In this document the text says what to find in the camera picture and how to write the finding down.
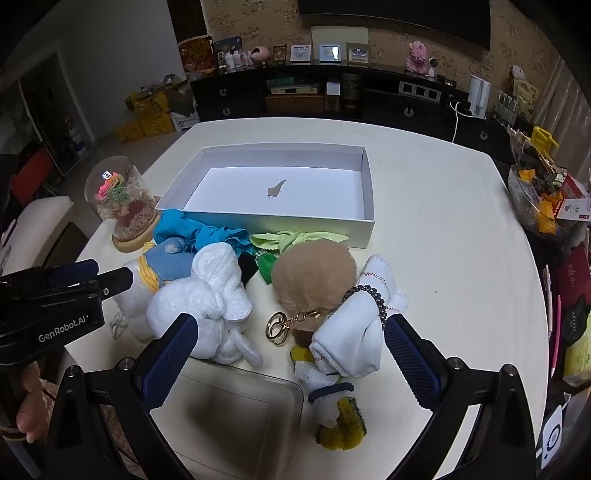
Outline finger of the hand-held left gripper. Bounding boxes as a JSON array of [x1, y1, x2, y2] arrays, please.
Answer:
[[95, 267, 134, 301], [44, 259, 100, 289]]

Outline white cardboard box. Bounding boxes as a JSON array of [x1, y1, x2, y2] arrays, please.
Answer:
[[154, 145, 376, 250]]

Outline white board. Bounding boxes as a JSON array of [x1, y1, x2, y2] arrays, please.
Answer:
[[311, 26, 369, 63]]

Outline white basket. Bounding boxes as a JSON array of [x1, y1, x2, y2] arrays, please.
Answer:
[[171, 111, 200, 132]]

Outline blue cloth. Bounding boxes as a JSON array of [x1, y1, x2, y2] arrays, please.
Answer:
[[154, 209, 252, 254]]

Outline person's left hand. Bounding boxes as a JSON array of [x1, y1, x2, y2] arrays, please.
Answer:
[[14, 362, 58, 446]]

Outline white socks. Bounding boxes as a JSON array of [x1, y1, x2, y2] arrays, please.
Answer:
[[310, 253, 409, 379]]

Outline brown plush ball keychain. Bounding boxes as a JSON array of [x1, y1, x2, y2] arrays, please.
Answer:
[[265, 241, 358, 344]]

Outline white duck plush toy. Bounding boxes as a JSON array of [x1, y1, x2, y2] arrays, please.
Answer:
[[110, 237, 197, 342]]

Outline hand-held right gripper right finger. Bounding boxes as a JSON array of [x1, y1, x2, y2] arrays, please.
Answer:
[[382, 314, 550, 480]]

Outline white picture frame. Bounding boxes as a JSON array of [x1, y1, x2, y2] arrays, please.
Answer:
[[346, 42, 371, 65]]

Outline yellow toy chair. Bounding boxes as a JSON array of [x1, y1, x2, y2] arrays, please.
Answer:
[[531, 126, 559, 155]]

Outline white humidifier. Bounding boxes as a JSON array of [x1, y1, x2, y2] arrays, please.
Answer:
[[468, 75, 491, 120]]

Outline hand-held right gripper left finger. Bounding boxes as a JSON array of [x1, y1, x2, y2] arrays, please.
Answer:
[[44, 313, 200, 480]]

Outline dark beaded bracelet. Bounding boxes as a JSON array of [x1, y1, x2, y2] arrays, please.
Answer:
[[344, 286, 389, 330]]

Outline dark gift bag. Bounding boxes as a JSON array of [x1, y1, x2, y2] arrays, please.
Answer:
[[554, 244, 591, 342]]

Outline black sock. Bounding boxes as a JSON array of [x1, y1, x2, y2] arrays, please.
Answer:
[[238, 255, 259, 284]]

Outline black television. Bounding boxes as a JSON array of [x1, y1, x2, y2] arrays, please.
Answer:
[[298, 0, 491, 49]]

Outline pink plush toy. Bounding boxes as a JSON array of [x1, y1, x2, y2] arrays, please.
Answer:
[[405, 41, 430, 75]]

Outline black cabinet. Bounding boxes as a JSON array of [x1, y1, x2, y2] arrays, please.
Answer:
[[190, 65, 513, 153]]

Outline white card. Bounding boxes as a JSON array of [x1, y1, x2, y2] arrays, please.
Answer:
[[538, 406, 564, 469]]

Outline row of glass jars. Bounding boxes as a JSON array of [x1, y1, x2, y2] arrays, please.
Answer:
[[494, 90, 520, 125]]

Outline light green cloth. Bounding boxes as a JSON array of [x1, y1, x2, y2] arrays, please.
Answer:
[[249, 227, 349, 254]]

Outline white fluffy towel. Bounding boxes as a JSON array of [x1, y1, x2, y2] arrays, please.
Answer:
[[147, 242, 264, 367]]

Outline glass dome with flower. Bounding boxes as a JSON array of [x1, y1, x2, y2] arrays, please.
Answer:
[[84, 156, 162, 254]]

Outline green bow hair clip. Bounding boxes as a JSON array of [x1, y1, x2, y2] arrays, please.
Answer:
[[253, 249, 278, 284]]

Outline white cable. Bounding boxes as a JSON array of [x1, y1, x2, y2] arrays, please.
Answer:
[[450, 102, 469, 144]]

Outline stack of yellow crates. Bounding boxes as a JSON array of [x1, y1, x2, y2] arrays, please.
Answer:
[[115, 88, 176, 141]]

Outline glass bowl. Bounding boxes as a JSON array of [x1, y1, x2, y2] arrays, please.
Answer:
[[508, 164, 591, 236]]

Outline red printed box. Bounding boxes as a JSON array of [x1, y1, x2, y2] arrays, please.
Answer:
[[178, 37, 215, 73]]

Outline beige curtain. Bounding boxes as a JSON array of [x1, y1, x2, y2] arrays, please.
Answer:
[[549, 55, 591, 153]]

